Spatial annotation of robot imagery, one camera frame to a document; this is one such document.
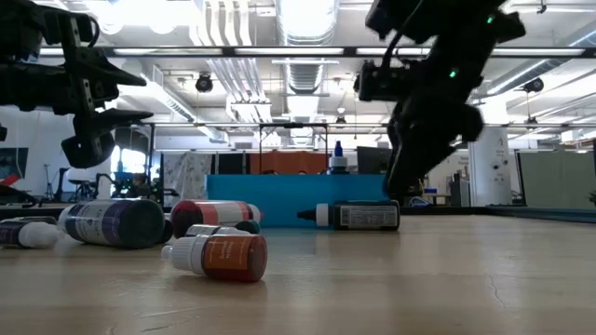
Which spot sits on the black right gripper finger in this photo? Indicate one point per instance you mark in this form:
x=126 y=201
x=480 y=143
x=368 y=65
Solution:
x=414 y=172

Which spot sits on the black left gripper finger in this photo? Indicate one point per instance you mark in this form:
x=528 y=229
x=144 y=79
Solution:
x=90 y=149
x=114 y=74

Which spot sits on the black bottle with barcode label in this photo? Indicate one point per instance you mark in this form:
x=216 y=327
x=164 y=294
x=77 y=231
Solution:
x=368 y=216

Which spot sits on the large purple food coloring bottle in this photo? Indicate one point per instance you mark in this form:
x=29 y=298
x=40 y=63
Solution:
x=112 y=223

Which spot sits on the small purple food coloring bottle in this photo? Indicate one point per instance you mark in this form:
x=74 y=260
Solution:
x=32 y=235

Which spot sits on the red pink food coloring bottle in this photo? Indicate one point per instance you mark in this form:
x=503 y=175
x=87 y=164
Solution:
x=209 y=213

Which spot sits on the green food coloring bottle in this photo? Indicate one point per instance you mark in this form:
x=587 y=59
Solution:
x=209 y=230

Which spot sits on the orange food coloring bottle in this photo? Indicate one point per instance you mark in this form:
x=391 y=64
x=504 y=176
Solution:
x=228 y=258

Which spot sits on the blue tip food coloring bottle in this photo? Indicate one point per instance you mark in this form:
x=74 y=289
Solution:
x=338 y=160

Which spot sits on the small blue box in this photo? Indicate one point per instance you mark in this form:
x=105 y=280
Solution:
x=430 y=190

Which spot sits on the white globe lamp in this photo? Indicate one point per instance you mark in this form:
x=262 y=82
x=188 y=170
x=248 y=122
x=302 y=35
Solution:
x=78 y=176

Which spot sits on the black monitor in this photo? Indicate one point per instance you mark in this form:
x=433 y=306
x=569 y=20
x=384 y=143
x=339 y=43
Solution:
x=372 y=160

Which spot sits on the grey cabinet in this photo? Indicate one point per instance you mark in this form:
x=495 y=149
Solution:
x=460 y=193

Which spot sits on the black background robot rig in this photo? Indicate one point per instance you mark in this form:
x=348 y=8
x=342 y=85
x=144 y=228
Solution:
x=125 y=188

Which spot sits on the white round column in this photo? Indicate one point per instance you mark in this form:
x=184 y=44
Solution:
x=491 y=172

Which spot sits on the black ceiling spotlight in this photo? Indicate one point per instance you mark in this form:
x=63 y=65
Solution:
x=533 y=85
x=204 y=83

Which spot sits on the white patterned cloth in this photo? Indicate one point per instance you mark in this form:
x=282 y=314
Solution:
x=186 y=179

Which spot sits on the black overhead light bar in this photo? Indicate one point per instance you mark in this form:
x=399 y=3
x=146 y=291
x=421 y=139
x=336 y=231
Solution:
x=228 y=51

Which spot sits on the orange panel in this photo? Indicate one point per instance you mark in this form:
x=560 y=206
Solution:
x=288 y=163

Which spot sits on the blue plastic bin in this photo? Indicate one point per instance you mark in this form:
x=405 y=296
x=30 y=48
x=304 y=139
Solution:
x=288 y=195

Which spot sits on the grey horizontal pipe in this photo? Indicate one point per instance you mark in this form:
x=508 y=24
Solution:
x=233 y=124

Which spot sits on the grey green partition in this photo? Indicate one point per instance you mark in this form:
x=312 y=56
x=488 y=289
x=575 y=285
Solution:
x=556 y=179

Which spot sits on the black background gantry frame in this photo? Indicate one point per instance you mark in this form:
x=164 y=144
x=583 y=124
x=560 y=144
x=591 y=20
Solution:
x=152 y=149

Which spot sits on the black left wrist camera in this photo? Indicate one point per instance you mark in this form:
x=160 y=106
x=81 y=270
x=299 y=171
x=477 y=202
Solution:
x=18 y=28

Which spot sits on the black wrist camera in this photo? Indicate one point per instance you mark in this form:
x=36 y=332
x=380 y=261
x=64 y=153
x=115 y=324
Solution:
x=377 y=84
x=18 y=28

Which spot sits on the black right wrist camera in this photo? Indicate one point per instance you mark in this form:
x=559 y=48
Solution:
x=377 y=84

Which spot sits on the dark wall picture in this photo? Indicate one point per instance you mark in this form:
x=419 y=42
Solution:
x=14 y=160

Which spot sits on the silver ceiling duct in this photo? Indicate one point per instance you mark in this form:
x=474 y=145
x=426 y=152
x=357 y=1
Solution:
x=305 y=28

